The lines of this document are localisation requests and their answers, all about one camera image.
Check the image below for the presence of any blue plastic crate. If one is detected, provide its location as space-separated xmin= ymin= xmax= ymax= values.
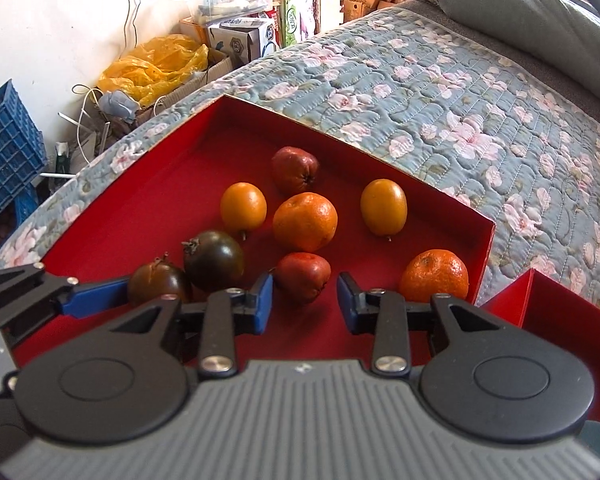
xmin=0 ymin=79 xmax=48 ymax=239

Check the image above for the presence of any floral quilted bedspread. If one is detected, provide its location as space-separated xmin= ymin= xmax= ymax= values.
xmin=0 ymin=0 xmax=600 ymax=307

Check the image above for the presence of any red tray left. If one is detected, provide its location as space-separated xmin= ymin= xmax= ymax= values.
xmin=42 ymin=96 xmax=495 ymax=365

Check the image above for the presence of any orange tangerine right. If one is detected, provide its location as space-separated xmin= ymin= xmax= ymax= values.
xmin=399 ymin=249 xmax=469 ymax=302

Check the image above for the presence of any white printed carton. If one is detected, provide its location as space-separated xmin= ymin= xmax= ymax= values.
xmin=208 ymin=18 xmax=279 ymax=67

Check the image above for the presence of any red tray right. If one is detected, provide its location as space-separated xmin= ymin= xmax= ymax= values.
xmin=482 ymin=270 xmax=600 ymax=422

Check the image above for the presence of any red apple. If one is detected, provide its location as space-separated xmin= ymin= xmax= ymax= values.
xmin=273 ymin=252 xmax=332 ymax=304
xmin=272 ymin=146 xmax=320 ymax=196

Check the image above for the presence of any grey-green duvet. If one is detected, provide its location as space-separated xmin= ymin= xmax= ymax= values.
xmin=437 ymin=0 xmax=600 ymax=97

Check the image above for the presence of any yellow-orange fruit right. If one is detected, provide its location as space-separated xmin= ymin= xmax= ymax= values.
xmin=360 ymin=179 xmax=407 ymax=237

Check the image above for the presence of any orange tangerine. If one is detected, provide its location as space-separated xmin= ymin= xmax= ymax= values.
xmin=399 ymin=249 xmax=469 ymax=302
xmin=273 ymin=192 xmax=338 ymax=252

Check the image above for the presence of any red tray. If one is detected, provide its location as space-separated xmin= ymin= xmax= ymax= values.
xmin=482 ymin=270 xmax=600 ymax=422
xmin=42 ymin=96 xmax=495 ymax=365

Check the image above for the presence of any yellow-orange fruit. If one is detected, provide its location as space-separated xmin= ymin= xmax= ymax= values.
xmin=220 ymin=182 xmax=268 ymax=232
xmin=360 ymin=179 xmax=407 ymax=237

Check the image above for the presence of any yellow-orange fruit left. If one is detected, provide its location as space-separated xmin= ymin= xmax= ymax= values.
xmin=220 ymin=182 xmax=268 ymax=232

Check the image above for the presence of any dark tomato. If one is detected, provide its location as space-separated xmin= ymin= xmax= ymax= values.
xmin=181 ymin=230 xmax=245 ymax=292
xmin=128 ymin=254 xmax=192 ymax=306

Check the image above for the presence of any yellow plastic bag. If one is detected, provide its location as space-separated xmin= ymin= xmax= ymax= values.
xmin=97 ymin=34 xmax=209 ymax=108

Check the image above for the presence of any green white carton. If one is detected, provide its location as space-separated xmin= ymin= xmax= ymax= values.
xmin=278 ymin=0 xmax=321 ymax=48

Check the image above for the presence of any orange tangerine centre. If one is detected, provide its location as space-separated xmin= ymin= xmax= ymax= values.
xmin=273 ymin=192 xmax=338 ymax=252

